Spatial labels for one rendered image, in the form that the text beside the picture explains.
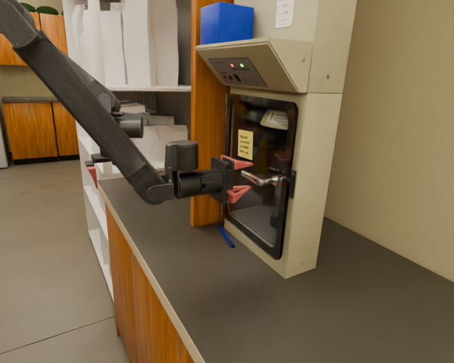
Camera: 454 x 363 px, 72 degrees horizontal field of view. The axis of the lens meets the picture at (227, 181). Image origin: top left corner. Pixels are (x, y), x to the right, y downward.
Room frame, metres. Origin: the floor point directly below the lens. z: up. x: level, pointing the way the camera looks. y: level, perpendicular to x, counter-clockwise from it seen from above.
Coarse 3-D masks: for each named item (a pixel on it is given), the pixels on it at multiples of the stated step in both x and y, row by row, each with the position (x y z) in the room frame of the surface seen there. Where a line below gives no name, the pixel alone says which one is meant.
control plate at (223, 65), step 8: (216, 64) 0.88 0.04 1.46; (224, 64) 0.84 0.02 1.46; (248, 64) 0.75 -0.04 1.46; (224, 72) 0.88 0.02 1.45; (232, 72) 0.84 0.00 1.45; (240, 72) 0.81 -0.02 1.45; (248, 72) 0.78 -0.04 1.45; (256, 72) 0.75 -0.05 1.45; (224, 80) 0.92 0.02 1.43; (232, 80) 0.88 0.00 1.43; (248, 80) 0.81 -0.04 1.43; (256, 80) 0.78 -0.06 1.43
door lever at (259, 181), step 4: (244, 172) 0.77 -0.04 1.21; (248, 172) 0.76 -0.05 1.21; (244, 176) 0.76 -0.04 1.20; (248, 176) 0.75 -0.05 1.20; (252, 176) 0.73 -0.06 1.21; (256, 176) 0.73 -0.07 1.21; (272, 176) 0.74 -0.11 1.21; (276, 176) 0.73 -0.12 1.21; (252, 180) 0.73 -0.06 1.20; (256, 180) 0.72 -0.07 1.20; (260, 180) 0.71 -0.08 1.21; (264, 180) 0.71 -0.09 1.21; (268, 180) 0.72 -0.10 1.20; (272, 180) 0.72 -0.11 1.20; (276, 180) 0.72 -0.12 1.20; (260, 184) 0.70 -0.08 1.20; (276, 184) 0.72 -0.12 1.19
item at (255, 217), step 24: (240, 96) 0.90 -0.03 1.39; (240, 120) 0.89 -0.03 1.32; (264, 120) 0.79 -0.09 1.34; (288, 120) 0.71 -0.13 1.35; (264, 144) 0.78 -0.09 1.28; (288, 144) 0.70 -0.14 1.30; (264, 168) 0.77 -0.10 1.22; (288, 168) 0.69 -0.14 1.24; (264, 192) 0.77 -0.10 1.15; (240, 216) 0.86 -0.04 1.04; (264, 216) 0.76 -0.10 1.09; (264, 240) 0.75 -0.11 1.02
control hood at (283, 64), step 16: (208, 48) 0.85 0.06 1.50; (224, 48) 0.78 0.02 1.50; (240, 48) 0.73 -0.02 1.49; (256, 48) 0.68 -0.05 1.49; (272, 48) 0.65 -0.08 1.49; (288, 48) 0.66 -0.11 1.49; (304, 48) 0.69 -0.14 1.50; (208, 64) 0.92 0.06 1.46; (256, 64) 0.73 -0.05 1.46; (272, 64) 0.68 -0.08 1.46; (288, 64) 0.67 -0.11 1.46; (304, 64) 0.69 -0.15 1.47; (272, 80) 0.73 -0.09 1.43; (288, 80) 0.68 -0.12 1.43; (304, 80) 0.69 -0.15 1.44
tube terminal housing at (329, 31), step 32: (256, 0) 0.88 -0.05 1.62; (320, 0) 0.70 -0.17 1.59; (352, 0) 0.75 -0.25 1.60; (256, 32) 0.87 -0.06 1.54; (288, 32) 0.77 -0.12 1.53; (320, 32) 0.71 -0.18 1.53; (320, 64) 0.71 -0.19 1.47; (256, 96) 0.86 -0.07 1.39; (288, 96) 0.75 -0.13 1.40; (320, 96) 0.72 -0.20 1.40; (320, 128) 0.73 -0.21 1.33; (320, 160) 0.73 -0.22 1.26; (320, 192) 0.74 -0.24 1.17; (224, 224) 0.97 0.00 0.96; (288, 224) 0.71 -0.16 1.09; (320, 224) 0.75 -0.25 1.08; (288, 256) 0.70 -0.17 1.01
